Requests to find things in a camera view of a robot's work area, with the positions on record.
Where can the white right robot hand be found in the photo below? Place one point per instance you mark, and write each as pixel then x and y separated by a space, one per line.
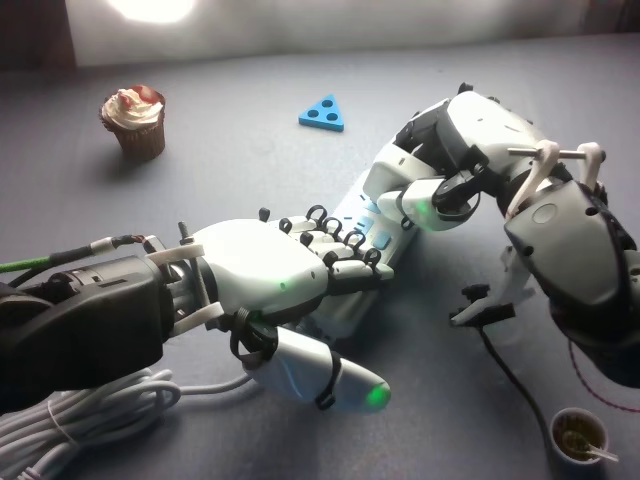
pixel 485 125

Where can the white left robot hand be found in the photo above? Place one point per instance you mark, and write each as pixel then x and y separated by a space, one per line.
pixel 260 265

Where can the white power strip blue sockets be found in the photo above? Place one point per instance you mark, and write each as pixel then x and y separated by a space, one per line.
pixel 352 207

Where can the white cube power adapter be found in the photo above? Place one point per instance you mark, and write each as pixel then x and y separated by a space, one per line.
pixel 385 175

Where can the grey table cloth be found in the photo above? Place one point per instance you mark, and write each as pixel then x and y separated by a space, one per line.
pixel 250 165

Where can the blue triangle block three holes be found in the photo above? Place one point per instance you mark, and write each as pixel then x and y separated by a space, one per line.
pixel 320 120

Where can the toy cupcake white frosting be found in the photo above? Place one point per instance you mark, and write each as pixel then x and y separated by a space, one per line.
pixel 132 117

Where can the dark brown panel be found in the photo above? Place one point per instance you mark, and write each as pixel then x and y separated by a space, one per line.
pixel 35 30

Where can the small white paper cup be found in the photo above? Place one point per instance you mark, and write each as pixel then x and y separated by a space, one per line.
pixel 562 450

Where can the small white plastic spoon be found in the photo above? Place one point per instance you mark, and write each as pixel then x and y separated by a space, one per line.
pixel 600 454

